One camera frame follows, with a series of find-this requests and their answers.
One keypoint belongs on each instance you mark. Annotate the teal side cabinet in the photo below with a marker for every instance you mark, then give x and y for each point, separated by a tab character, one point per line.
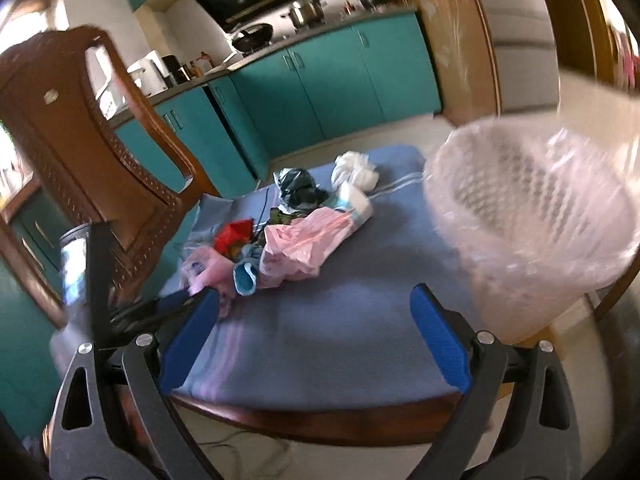
25	360

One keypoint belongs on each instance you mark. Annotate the pink and white packet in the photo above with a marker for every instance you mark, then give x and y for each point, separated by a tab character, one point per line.
205	262

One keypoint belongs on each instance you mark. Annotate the white tissue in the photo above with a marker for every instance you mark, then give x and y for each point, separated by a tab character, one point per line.
357	170

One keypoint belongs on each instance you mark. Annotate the teal kitchen base cabinets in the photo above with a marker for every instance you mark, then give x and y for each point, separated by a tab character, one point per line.
325	85

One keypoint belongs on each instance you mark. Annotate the wood framed glass door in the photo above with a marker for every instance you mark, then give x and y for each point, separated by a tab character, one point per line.
450	50

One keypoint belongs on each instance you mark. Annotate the carved wooden chair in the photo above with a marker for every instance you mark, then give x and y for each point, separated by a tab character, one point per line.
65	135

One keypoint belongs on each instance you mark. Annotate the white countertop appliance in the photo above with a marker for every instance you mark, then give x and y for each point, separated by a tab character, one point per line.
147	72

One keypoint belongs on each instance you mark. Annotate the pink plastic bag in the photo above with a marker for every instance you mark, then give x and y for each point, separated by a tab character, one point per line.
295	250

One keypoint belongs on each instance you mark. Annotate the black wok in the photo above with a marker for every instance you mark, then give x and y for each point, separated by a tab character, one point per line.
252	37

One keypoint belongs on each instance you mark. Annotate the blue striped cloth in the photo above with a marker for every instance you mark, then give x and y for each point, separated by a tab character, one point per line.
325	320

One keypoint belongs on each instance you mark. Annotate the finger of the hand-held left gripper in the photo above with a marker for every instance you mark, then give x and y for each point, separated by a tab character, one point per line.
160	307

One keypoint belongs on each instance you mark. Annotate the small red jar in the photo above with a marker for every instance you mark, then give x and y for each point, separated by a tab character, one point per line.
348	8

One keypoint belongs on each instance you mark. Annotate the red wrapper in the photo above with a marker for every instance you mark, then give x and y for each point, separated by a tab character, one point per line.
232	235

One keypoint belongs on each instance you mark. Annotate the dark crumpled plastic bag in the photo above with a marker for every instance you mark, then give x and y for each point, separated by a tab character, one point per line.
295	185

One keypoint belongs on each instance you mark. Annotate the white and blue medicine box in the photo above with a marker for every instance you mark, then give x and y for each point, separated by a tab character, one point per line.
355	205

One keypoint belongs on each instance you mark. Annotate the dark green wrapper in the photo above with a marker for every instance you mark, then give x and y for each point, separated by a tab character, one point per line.
282	216

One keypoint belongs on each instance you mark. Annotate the plastic mesh wastebasket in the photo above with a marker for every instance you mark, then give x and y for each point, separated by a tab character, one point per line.
505	260

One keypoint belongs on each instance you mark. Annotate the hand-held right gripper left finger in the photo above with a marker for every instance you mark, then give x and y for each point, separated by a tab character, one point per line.
192	340

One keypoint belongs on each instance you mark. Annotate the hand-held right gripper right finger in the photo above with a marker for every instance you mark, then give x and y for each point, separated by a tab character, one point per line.
440	340

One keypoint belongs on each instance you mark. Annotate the steel cooking pot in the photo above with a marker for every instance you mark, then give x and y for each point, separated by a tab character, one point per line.
305	12

